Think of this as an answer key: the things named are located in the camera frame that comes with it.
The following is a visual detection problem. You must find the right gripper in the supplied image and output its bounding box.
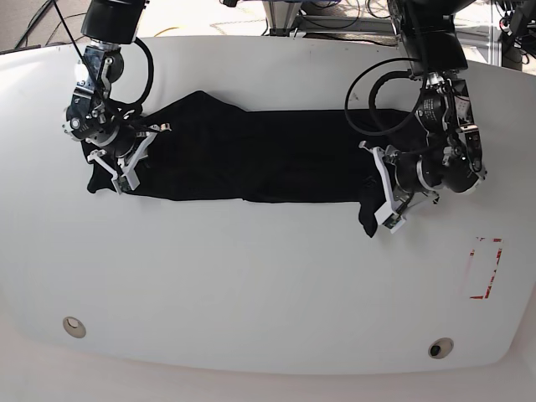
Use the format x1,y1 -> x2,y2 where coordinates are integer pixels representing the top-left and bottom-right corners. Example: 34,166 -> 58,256
86,122 -> 172,178

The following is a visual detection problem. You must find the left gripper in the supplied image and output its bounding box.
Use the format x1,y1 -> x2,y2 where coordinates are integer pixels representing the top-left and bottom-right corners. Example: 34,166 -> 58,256
359,141 -> 440,218

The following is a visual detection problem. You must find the black t-shirt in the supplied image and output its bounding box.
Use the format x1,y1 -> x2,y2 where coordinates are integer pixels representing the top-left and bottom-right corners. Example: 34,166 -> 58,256
81,90 -> 424,239

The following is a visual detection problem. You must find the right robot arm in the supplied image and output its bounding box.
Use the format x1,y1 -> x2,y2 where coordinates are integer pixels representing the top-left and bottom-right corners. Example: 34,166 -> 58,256
63,1 -> 172,193

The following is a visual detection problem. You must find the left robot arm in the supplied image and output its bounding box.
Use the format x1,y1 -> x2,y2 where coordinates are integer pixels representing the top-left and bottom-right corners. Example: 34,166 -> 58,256
349,1 -> 487,226

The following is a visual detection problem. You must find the red tape rectangle marking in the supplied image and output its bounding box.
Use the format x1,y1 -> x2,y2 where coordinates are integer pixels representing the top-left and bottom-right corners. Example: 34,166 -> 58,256
464,237 -> 503,300

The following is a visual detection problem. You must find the right table grommet hole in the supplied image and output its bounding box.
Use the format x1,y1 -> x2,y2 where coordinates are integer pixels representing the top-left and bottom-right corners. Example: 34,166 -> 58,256
428,338 -> 454,359

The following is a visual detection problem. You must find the table grommet hole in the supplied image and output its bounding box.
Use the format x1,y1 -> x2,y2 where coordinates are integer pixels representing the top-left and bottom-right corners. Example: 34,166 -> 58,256
62,317 -> 86,339
428,338 -> 454,359

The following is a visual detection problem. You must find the left table grommet hole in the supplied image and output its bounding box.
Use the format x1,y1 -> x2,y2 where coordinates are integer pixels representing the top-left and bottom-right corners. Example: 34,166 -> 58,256
62,317 -> 86,339

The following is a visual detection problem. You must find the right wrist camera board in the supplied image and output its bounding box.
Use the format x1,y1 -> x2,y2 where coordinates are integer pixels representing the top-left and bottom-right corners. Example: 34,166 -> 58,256
111,171 -> 140,194

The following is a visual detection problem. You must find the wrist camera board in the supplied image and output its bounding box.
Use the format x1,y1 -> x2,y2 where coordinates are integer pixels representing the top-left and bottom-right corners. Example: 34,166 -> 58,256
111,171 -> 140,194
374,204 -> 406,234

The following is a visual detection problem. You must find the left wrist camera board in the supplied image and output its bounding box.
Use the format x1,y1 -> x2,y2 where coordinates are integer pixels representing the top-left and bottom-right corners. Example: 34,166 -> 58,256
374,204 -> 406,234

